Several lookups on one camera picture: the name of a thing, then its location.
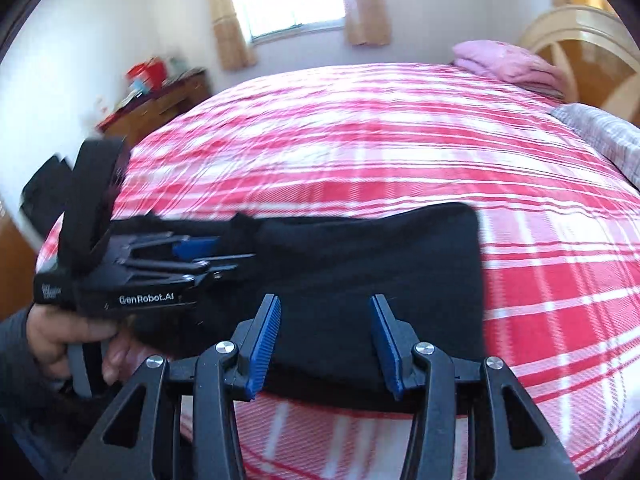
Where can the red plaid bed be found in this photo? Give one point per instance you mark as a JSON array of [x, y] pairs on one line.
[[400, 150]]

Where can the person's left hand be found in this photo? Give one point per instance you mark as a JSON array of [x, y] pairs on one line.
[[55, 335]]

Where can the black pants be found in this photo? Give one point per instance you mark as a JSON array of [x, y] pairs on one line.
[[325, 270]]

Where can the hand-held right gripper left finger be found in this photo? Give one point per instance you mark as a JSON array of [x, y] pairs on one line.
[[265, 345]]

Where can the person's left forearm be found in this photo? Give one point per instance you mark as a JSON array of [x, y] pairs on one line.
[[20, 375]]

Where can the red gift bag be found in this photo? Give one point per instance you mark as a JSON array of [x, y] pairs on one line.
[[145, 72]]

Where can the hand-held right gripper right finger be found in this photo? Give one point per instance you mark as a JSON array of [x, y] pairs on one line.
[[386, 345]]

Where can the cream and wood headboard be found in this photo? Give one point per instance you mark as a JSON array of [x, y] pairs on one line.
[[590, 45]]

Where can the black folding chair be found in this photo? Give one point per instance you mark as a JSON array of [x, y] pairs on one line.
[[45, 195]]

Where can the beige floral curtain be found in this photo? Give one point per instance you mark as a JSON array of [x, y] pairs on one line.
[[365, 5], [227, 20]]

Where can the striped pillow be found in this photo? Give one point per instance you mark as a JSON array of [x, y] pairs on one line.
[[605, 135]]

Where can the brown wooden panel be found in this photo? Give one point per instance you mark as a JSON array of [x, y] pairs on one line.
[[17, 260]]

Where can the brown wooden desk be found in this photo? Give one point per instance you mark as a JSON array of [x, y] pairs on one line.
[[160, 105]]

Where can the pink folded blanket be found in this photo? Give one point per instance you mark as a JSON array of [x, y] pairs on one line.
[[505, 62]]

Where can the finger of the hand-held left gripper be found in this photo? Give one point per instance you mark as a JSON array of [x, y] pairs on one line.
[[220, 266], [195, 248]]

